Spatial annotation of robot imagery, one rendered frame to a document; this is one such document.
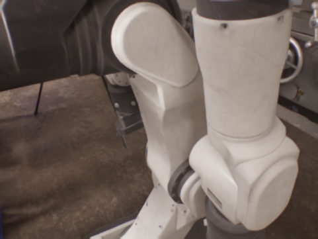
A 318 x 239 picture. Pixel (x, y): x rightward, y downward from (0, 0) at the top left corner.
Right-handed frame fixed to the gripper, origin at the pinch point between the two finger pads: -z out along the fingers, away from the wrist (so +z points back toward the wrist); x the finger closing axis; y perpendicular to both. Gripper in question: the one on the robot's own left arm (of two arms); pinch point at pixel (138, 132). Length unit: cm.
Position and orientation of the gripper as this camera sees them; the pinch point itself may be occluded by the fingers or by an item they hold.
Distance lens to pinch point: 76.9
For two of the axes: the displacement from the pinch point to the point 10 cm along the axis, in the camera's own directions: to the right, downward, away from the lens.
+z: -1.8, -7.7, -6.1
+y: -4.6, -4.8, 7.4
